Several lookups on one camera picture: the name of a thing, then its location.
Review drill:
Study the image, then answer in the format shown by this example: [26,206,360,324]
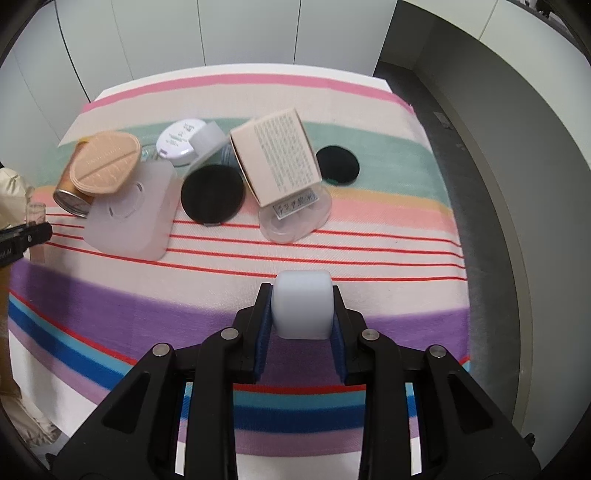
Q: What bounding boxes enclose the clear oval plastic case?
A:
[259,184,332,244]

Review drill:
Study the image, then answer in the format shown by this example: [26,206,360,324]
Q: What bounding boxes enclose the red metal can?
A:
[52,138,94,218]

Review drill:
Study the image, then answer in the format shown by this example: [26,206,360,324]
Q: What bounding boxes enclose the frosted square plastic lid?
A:
[83,160,181,261]

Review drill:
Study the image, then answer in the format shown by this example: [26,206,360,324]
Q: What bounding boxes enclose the clear frosted plastic cup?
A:
[184,122,235,177]

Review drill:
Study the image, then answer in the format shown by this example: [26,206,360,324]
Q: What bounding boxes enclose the small black round puff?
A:
[315,145,361,186]

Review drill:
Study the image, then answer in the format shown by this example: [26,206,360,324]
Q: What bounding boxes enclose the white plastic jar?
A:
[270,270,335,341]

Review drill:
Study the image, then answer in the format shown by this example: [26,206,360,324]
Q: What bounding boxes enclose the striped colourful blanket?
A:
[7,73,472,480]

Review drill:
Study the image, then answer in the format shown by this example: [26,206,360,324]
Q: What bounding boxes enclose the white round compact case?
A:
[155,118,206,167]

